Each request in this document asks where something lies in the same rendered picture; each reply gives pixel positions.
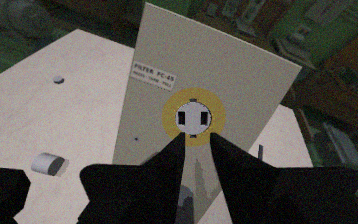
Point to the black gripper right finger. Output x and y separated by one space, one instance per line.
252 188

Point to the dark grey flat bar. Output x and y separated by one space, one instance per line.
260 155

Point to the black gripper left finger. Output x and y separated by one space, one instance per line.
157 180

